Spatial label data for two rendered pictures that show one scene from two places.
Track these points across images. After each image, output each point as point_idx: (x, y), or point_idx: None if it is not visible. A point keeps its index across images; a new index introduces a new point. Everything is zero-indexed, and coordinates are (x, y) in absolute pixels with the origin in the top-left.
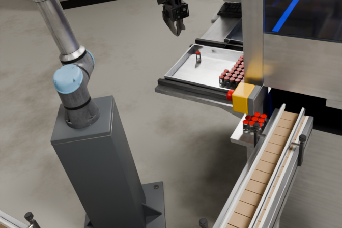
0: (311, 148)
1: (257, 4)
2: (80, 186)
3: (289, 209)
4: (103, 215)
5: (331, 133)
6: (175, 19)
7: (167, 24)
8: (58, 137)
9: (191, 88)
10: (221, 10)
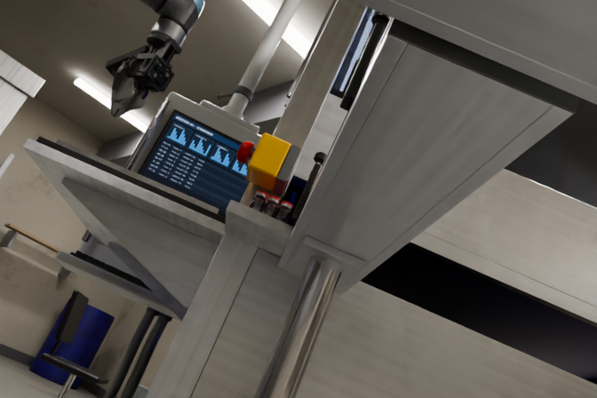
0: (333, 326)
1: (336, 55)
2: None
3: None
4: None
5: (378, 289)
6: (149, 74)
7: (116, 83)
8: None
9: (115, 171)
10: (80, 251)
